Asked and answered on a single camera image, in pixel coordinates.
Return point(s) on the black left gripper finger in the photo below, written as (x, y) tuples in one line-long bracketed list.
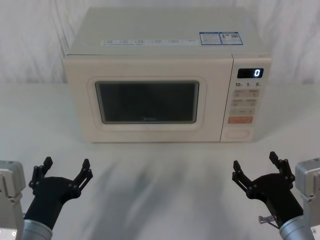
[(40, 172), (82, 176)]

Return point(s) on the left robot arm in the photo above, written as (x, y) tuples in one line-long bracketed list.
[(15, 200)]

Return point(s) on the cream microwave oven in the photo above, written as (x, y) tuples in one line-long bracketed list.
[(150, 65)]

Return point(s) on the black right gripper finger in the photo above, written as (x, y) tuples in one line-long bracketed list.
[(282, 168), (241, 178)]

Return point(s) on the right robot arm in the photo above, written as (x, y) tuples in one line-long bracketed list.
[(305, 200)]

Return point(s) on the white curtain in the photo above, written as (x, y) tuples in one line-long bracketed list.
[(32, 40)]

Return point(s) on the white table cloth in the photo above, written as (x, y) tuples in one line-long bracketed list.
[(155, 175)]

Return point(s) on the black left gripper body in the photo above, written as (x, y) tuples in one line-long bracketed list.
[(48, 197)]

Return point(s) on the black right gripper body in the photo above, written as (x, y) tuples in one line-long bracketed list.
[(272, 195)]

